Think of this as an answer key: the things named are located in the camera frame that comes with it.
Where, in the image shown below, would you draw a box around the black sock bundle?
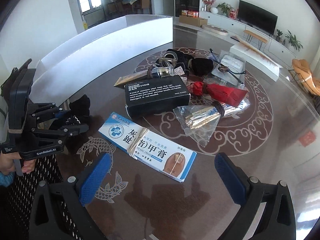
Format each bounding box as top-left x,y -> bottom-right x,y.
66,94 -> 91,126

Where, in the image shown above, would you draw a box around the clear bag of gold sticks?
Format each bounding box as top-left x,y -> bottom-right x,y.
172,99 -> 251,148

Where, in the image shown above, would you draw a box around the blue white nail cream box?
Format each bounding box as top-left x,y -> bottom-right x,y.
99,112 -> 197,183

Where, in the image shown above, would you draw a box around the black odor removing bar box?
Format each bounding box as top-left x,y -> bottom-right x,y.
125,75 -> 191,119

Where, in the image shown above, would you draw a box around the gold cosmetic tube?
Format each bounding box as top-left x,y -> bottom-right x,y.
113,66 -> 175,88

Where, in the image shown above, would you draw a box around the black velvet pouch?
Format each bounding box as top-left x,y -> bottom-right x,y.
188,57 -> 214,77

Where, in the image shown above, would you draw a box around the rhinestone bow hair clip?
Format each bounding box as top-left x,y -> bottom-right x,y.
154,48 -> 191,86

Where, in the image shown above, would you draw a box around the person's left hand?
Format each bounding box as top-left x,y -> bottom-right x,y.
0,152 -> 36,176

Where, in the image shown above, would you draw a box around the large white storage box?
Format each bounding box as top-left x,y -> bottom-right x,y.
29,14 -> 173,106

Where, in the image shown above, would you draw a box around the white flat box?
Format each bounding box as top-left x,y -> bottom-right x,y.
229,40 -> 281,81

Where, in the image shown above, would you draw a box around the orange lounge chair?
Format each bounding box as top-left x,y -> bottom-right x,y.
290,59 -> 319,96

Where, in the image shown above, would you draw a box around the white tv cabinet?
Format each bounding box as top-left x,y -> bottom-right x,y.
199,11 -> 296,67

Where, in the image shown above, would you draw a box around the wooden bench stool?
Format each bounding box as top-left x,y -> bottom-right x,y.
244,30 -> 268,50

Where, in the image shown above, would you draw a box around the green potted plant right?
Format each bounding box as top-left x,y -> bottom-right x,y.
285,30 -> 304,51

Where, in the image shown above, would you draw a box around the green potted plant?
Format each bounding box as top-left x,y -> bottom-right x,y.
285,30 -> 304,51
217,2 -> 234,17

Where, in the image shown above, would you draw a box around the black television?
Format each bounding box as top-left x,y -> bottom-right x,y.
238,0 -> 278,34

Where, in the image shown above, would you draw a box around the cardboard box on floor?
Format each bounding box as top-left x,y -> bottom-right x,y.
179,15 -> 208,27

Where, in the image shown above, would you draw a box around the green potted plant left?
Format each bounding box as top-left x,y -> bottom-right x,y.
217,2 -> 234,17

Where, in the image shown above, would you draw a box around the red flowers in vase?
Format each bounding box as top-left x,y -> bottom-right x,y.
202,0 -> 216,12

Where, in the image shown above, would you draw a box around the glasses with black cord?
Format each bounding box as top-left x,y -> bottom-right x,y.
209,48 -> 247,86

